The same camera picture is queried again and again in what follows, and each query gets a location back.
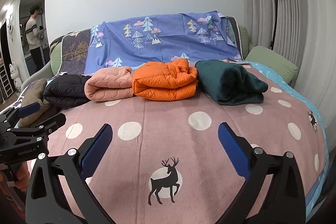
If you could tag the white lucky cat figurine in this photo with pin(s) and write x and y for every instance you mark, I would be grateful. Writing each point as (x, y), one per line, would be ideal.
(15, 76)

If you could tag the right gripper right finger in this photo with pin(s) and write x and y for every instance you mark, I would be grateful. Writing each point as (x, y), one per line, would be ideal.
(285, 199)

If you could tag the green pillow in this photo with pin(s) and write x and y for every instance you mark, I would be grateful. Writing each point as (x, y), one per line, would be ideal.
(286, 69)

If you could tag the dark tree print blanket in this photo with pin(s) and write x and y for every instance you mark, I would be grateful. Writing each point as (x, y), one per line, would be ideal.
(73, 50)

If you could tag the black folded jacket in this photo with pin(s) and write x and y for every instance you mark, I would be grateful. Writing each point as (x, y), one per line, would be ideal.
(67, 91)

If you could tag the pink polka dot bedspread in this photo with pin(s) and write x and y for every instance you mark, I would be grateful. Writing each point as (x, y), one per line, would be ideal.
(165, 163)

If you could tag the olive fleece garment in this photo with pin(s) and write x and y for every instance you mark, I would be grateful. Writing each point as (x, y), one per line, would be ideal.
(35, 95)

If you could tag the person's left hand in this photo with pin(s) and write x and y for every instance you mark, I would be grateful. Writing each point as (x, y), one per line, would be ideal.
(22, 182)

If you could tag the dark green folded garment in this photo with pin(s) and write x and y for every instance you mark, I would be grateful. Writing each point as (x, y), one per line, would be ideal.
(230, 84)

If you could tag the pink sleeve left forearm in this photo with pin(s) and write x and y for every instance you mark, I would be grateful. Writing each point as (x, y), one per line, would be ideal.
(13, 204)

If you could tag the white metal rack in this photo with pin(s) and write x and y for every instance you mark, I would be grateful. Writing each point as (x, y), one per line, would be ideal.
(6, 86)

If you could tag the blue tree print sheet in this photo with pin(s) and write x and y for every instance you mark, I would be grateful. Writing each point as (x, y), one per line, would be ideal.
(162, 38)

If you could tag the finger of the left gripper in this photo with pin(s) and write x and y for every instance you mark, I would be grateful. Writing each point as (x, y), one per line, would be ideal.
(42, 124)
(11, 116)

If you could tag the person in white sweater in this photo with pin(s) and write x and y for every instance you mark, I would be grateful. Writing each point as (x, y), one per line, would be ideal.
(33, 34)

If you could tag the grey curtain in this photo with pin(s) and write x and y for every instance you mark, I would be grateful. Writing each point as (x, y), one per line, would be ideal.
(305, 35)

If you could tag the pink quilted folded garment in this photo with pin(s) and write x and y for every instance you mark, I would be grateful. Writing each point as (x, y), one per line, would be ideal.
(108, 84)

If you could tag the orange puffer jacket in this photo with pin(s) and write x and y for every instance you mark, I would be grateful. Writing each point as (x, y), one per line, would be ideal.
(165, 81)

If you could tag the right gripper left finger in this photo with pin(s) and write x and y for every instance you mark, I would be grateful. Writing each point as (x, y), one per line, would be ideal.
(46, 201)

